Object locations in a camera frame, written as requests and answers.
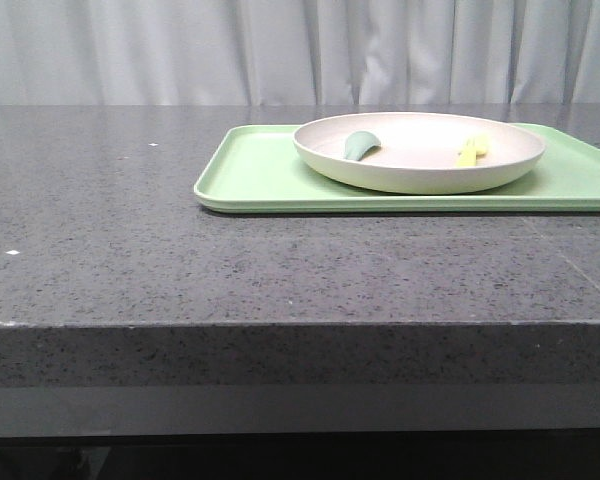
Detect grey pleated curtain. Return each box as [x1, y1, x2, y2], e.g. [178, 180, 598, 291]
[0, 1, 600, 106]

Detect light green rectangular tray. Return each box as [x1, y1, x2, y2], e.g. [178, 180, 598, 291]
[194, 123, 600, 214]

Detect yellow plastic fork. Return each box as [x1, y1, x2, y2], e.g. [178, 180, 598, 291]
[455, 134, 489, 167]

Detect beige round plate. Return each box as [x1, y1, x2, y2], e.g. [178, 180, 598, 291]
[293, 112, 546, 195]

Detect teal green spoon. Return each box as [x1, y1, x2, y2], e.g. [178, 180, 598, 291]
[343, 130, 381, 161]

